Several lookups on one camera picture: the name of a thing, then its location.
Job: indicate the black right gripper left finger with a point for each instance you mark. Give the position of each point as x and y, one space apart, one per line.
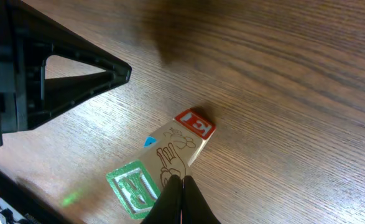
168 207

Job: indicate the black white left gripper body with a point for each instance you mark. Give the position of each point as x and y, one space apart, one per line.
2 74

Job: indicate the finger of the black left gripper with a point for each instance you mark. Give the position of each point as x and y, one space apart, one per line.
36 37

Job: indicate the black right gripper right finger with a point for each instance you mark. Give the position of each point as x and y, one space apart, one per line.
195 209

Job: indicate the wooden block red I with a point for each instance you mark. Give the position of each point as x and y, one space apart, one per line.
189 132

